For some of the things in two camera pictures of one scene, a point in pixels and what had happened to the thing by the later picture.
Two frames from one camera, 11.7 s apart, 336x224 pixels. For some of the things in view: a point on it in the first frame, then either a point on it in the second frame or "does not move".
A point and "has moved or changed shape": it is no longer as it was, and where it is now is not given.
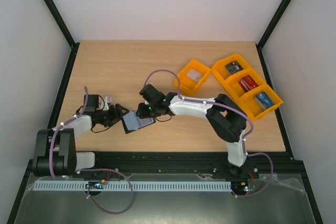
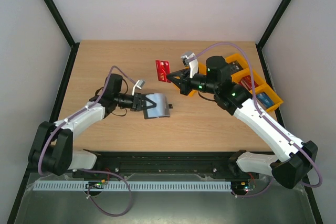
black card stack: x=233 y=67 does not move
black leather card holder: x=132 y=122 has moved or changed shape
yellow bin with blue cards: x=260 y=102 does not move
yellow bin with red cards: x=242 y=83 does not move
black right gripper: x=143 y=110 to x=185 y=82
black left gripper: x=116 y=115 to x=137 y=103
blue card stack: x=263 y=100 does not move
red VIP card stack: x=248 y=83 does not move
